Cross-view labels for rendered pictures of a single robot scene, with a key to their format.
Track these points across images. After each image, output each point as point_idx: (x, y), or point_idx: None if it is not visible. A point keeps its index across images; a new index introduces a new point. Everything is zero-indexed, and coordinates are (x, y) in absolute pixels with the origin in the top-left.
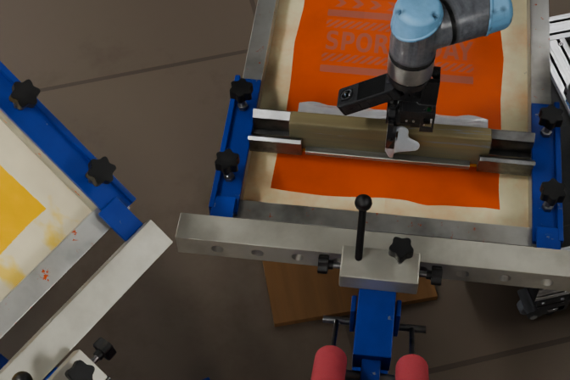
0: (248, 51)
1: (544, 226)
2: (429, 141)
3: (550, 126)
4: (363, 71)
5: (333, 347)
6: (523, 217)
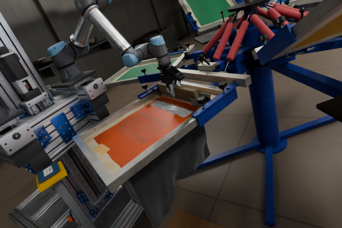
0: (184, 126)
1: None
2: None
3: (147, 84)
4: (159, 121)
5: (227, 57)
6: None
